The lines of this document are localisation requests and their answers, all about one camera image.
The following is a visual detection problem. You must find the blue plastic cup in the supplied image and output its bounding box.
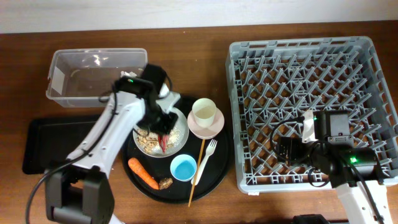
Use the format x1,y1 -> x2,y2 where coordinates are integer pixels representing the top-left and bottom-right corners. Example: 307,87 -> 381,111
170,154 -> 197,182

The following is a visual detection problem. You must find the wooden chopstick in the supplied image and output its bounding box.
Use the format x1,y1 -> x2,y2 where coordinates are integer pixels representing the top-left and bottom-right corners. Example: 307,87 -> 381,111
188,139 -> 206,208

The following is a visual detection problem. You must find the brown food chunk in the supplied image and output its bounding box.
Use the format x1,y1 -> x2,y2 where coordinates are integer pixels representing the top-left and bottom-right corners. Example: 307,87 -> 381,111
159,177 -> 173,190

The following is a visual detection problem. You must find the orange carrot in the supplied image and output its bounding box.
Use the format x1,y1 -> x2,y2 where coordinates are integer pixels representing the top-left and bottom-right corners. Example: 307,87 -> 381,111
127,157 -> 159,190

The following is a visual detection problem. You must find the grey dishwasher rack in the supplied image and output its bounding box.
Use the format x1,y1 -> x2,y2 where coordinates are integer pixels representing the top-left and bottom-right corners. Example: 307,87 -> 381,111
226,36 -> 397,195

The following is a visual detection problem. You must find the black rectangular tray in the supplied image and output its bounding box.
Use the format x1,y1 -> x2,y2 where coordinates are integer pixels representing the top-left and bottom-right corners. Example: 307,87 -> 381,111
22,115 -> 99,175

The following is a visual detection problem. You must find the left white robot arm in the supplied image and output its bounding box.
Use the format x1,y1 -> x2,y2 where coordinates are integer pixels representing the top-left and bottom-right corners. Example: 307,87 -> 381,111
40,64 -> 180,223

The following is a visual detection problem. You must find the round black serving tray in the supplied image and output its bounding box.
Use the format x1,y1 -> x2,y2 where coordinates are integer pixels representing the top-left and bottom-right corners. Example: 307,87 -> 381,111
120,95 -> 233,204

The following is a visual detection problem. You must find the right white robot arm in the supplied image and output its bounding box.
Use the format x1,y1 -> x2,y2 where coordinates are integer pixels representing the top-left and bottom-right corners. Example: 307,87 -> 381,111
271,110 -> 392,223

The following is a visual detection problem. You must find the white tissue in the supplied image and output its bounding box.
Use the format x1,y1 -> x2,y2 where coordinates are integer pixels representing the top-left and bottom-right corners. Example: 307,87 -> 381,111
121,71 -> 137,78

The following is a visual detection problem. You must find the red snack wrapper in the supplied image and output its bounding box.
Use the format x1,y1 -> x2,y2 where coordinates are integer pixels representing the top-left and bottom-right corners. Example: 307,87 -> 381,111
158,135 -> 169,154

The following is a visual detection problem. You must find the white plastic fork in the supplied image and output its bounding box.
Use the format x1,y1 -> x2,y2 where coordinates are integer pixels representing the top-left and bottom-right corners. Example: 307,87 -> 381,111
191,139 -> 217,185

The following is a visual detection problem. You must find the grey plate with food scraps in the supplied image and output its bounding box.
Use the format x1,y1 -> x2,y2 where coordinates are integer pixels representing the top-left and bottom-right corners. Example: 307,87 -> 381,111
133,108 -> 189,158

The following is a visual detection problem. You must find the clear plastic bin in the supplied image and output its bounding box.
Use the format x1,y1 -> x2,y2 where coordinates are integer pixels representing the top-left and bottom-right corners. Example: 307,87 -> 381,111
46,48 -> 147,108

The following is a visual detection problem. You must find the pink saucer plate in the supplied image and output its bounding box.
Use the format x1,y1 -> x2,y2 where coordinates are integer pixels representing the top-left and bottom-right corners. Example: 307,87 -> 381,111
187,108 -> 224,139

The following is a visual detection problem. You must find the cream plastic cup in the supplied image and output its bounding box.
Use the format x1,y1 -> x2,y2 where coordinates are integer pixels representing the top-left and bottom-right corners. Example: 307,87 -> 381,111
192,98 -> 217,128

